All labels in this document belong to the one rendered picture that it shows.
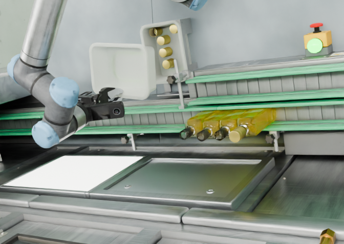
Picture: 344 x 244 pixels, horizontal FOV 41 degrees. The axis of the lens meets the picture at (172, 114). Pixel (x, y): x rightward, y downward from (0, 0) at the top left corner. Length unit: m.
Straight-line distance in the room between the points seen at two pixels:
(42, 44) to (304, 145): 0.85
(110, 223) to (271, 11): 0.87
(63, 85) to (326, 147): 0.82
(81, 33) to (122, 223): 1.03
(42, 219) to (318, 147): 0.87
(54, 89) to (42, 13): 0.19
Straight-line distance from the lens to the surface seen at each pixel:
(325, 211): 1.18
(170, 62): 1.73
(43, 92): 1.23
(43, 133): 1.25
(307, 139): 1.51
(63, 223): 1.37
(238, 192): 1.22
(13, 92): 2.11
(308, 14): 1.57
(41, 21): 1.19
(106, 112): 1.36
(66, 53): 2.11
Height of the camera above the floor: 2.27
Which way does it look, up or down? 56 degrees down
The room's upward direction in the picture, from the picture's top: 118 degrees counter-clockwise
